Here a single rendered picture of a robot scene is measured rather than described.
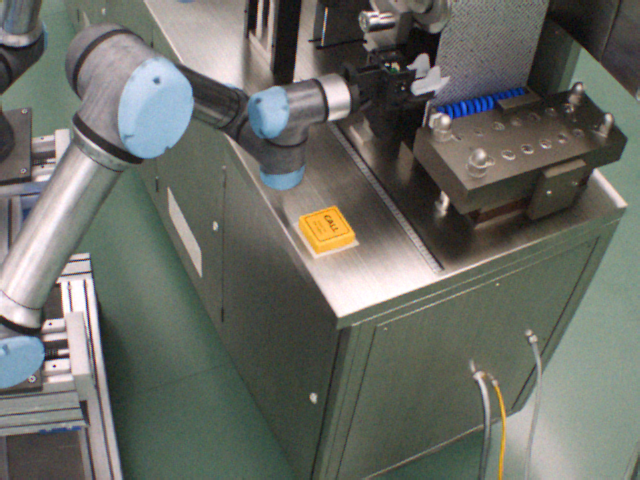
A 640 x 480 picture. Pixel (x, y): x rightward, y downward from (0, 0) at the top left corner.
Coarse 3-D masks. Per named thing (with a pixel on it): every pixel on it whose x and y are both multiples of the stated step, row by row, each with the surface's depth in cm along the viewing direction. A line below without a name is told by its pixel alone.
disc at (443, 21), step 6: (444, 0) 133; (450, 0) 132; (444, 6) 134; (450, 6) 133; (444, 12) 135; (450, 12) 133; (414, 18) 144; (444, 18) 135; (420, 24) 143; (432, 24) 139; (438, 24) 138; (444, 24) 136; (426, 30) 142; (432, 30) 140; (438, 30) 138
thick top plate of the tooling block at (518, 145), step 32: (544, 96) 158; (480, 128) 149; (512, 128) 150; (544, 128) 151; (576, 128) 153; (448, 160) 143; (512, 160) 144; (544, 160) 145; (608, 160) 155; (448, 192) 145; (480, 192) 141; (512, 192) 146
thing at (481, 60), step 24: (504, 24) 143; (528, 24) 146; (456, 48) 143; (480, 48) 145; (504, 48) 148; (528, 48) 151; (456, 72) 147; (480, 72) 150; (504, 72) 153; (528, 72) 157; (456, 96) 152
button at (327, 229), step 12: (312, 216) 146; (324, 216) 146; (336, 216) 146; (300, 228) 147; (312, 228) 144; (324, 228) 144; (336, 228) 145; (348, 228) 145; (312, 240) 143; (324, 240) 143; (336, 240) 143; (348, 240) 145
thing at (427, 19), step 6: (438, 0) 134; (438, 6) 134; (414, 12) 141; (432, 12) 136; (438, 12) 135; (420, 18) 140; (426, 18) 139; (432, 18) 137; (438, 18) 136; (426, 24) 139
